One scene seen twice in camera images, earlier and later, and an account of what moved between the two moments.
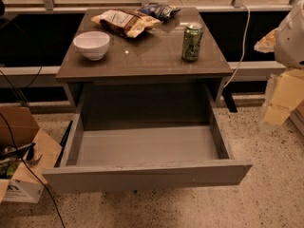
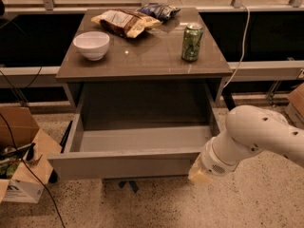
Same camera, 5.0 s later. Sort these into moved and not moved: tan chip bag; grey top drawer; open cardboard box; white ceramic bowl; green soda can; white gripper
Moved: white gripper; grey top drawer
Not moved: tan chip bag; white ceramic bowl; open cardboard box; green soda can
